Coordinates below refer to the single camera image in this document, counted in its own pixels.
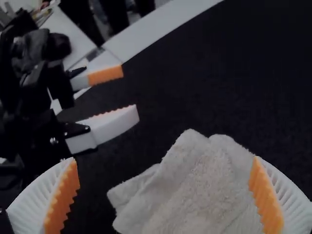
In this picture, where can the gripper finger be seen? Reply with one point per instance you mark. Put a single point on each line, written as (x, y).
(104, 75)
(280, 207)

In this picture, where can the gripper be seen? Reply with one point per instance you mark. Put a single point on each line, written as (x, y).
(44, 136)

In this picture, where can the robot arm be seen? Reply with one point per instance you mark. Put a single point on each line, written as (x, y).
(9, 61)

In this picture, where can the pale towel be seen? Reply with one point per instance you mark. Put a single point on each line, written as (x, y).
(195, 182)

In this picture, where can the person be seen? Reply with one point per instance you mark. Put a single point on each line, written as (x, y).
(80, 19)

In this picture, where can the black mat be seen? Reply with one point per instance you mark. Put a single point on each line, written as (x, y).
(219, 73)

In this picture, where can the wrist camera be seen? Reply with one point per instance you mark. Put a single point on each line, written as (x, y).
(36, 46)

